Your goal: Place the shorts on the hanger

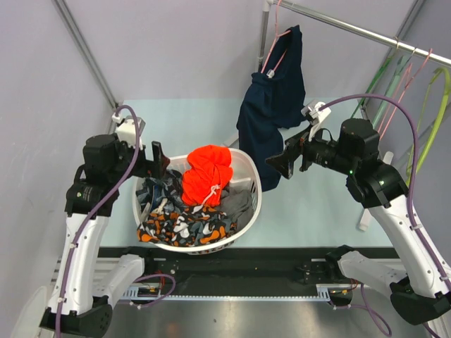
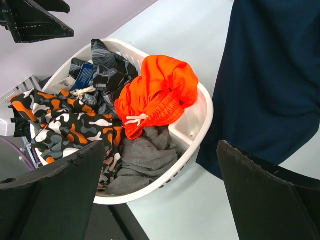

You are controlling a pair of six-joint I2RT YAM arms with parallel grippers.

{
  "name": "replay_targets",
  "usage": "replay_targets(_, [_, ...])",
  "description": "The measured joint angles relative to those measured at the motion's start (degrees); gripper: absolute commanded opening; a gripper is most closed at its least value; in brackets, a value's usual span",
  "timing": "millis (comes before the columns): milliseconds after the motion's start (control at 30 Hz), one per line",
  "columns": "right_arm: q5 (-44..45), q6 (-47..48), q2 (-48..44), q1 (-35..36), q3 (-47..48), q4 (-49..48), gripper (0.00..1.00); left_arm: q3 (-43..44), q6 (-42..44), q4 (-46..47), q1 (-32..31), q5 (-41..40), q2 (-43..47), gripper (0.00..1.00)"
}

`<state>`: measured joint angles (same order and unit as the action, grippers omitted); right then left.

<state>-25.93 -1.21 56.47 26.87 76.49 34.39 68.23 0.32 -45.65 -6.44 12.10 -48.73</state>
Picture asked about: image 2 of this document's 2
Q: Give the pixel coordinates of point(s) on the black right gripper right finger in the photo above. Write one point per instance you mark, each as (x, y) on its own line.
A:
(268, 202)

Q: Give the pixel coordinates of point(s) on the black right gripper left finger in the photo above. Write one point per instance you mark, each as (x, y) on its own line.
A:
(53, 202)

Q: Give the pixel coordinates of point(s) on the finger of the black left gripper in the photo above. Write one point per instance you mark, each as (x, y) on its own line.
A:
(59, 6)
(28, 22)

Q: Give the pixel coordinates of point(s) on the orange mesh shorts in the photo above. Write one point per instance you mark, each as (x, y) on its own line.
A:
(158, 96)

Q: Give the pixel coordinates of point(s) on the orange camouflage shorts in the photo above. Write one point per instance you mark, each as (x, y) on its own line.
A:
(66, 125)

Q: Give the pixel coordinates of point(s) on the black shark print shorts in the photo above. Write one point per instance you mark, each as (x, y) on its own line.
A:
(99, 83)

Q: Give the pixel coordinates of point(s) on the grey fabric shorts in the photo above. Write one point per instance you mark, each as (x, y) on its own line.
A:
(144, 160)

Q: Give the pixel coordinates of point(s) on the navy blue shorts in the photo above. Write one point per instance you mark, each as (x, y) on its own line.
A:
(267, 93)

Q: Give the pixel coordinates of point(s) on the white plastic laundry basket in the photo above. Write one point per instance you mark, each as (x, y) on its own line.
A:
(187, 132)

